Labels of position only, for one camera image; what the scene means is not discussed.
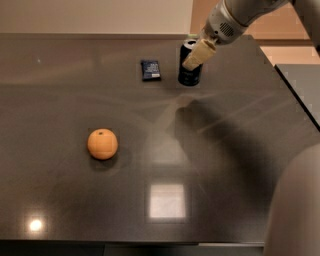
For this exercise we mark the blue pepsi can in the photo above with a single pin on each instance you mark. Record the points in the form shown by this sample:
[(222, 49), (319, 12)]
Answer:
[(187, 77)]

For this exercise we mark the grey side counter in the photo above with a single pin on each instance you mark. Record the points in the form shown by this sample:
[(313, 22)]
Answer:
[(303, 80)]

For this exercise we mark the blue rxbar blueberry packet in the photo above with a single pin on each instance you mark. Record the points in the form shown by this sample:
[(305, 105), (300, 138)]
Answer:
[(150, 70)]

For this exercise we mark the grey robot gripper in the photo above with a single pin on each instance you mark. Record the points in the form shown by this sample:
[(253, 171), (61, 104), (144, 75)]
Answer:
[(219, 29)]

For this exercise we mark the orange fruit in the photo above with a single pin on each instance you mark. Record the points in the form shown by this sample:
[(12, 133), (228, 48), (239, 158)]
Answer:
[(102, 144)]

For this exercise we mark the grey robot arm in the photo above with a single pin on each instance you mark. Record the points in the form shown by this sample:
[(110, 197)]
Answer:
[(294, 220)]

